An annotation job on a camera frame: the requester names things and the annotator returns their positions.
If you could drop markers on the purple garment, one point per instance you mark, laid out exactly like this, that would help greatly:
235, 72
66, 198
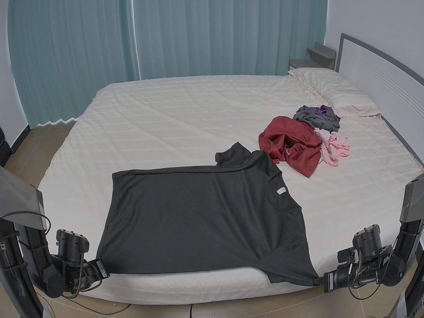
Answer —
319, 110

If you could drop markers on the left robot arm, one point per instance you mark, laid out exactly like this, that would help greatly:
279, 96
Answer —
20, 194

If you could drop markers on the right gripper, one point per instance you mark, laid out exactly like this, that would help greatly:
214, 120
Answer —
331, 281

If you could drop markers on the black T-shirt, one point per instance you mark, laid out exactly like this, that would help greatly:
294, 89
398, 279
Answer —
198, 217

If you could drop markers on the bed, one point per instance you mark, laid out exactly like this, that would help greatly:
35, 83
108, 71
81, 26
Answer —
165, 111

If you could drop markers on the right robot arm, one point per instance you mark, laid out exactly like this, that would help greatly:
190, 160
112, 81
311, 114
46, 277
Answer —
414, 197

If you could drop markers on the dark red shirt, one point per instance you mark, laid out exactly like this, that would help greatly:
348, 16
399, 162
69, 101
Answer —
288, 134

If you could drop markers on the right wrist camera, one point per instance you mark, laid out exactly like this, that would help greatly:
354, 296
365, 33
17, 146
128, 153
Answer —
344, 256

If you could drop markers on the pink garment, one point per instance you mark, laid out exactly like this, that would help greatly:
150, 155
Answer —
338, 147

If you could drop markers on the cream pillow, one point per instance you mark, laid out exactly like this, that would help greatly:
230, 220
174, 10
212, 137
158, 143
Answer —
338, 88

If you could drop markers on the grey garment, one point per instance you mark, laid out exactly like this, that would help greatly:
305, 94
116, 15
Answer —
318, 119

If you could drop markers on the blue-green curtain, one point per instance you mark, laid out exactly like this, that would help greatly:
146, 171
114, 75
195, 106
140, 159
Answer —
225, 28
66, 45

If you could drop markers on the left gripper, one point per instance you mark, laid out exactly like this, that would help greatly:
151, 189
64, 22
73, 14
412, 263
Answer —
99, 269

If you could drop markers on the grey bedside table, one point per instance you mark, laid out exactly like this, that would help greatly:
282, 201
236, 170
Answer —
319, 53

